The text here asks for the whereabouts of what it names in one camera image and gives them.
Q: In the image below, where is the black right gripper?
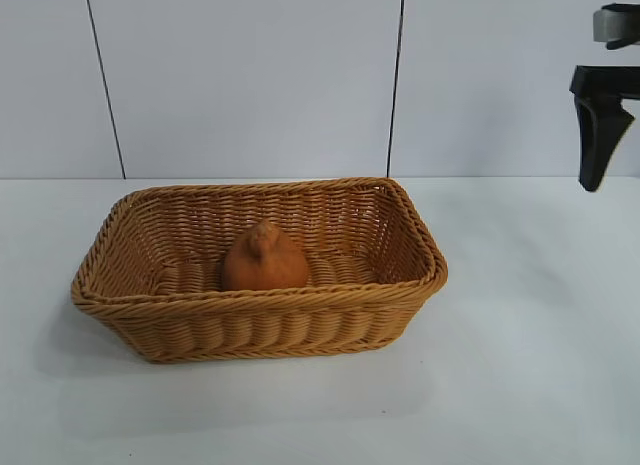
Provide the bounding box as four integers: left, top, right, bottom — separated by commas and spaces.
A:
569, 64, 640, 194

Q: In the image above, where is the orange-brown bread loaf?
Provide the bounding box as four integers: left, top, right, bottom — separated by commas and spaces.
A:
222, 220, 311, 291

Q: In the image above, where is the woven wicker basket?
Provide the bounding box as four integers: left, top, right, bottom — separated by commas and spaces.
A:
69, 176, 450, 365

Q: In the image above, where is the grey wrist camera housing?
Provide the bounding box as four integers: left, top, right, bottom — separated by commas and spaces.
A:
592, 3, 640, 50

